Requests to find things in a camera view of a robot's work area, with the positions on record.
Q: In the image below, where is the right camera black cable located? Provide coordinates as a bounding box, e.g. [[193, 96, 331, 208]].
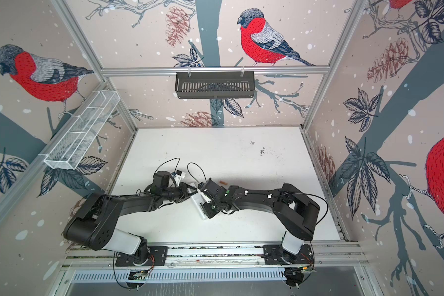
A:
[[186, 162, 208, 184]]

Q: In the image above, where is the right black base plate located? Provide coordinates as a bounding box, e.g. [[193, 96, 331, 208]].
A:
[[261, 244, 313, 265]]

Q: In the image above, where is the white slotted cable duct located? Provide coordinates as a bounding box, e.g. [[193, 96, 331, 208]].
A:
[[72, 268, 286, 284]]

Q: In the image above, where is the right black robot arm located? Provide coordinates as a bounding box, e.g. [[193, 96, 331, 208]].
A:
[[198, 180, 320, 258]]

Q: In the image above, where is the camera black cable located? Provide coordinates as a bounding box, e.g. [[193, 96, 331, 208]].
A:
[[153, 157, 181, 176], [186, 162, 208, 184]]

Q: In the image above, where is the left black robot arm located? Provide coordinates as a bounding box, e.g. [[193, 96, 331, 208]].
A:
[[63, 171, 197, 261]]

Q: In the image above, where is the black wall basket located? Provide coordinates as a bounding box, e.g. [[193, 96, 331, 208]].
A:
[[175, 72, 255, 99]]

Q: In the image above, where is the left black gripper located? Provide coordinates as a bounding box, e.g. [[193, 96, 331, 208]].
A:
[[162, 182, 199, 203]]

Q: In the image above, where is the white wire mesh basket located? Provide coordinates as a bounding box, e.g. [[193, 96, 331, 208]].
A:
[[44, 90, 120, 170]]

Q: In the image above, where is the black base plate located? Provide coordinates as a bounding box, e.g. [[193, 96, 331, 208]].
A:
[[115, 246, 168, 267], [261, 244, 313, 265]]

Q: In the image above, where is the aluminium front rail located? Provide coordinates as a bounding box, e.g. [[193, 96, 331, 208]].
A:
[[61, 240, 370, 270]]

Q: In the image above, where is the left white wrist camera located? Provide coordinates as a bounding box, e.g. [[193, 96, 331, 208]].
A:
[[172, 170, 186, 187]]

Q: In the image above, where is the left camera black cable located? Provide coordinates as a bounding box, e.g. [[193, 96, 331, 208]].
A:
[[153, 157, 181, 176]]

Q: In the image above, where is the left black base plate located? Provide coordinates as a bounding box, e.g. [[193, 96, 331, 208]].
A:
[[115, 246, 168, 267]]

